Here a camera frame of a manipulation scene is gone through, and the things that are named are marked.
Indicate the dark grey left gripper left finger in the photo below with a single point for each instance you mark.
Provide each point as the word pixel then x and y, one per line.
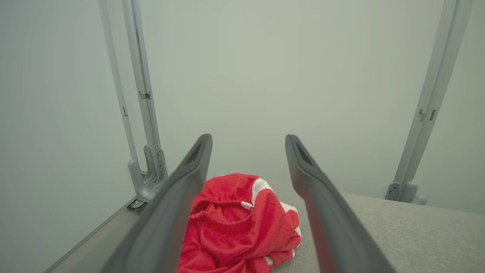
pixel 166 212

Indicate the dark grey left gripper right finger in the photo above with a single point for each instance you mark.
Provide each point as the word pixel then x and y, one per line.
pixel 329 220

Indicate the red garment with white trim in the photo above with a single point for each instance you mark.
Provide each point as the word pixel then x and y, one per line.
pixel 235 227

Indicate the thick grey metal frame post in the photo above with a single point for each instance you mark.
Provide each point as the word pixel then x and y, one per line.
pixel 142 76

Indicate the thin grey metal frame post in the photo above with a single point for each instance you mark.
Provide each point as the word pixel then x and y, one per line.
pixel 117 76

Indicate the grey metal post with foot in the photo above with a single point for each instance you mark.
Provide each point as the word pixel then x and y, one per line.
pixel 430 98

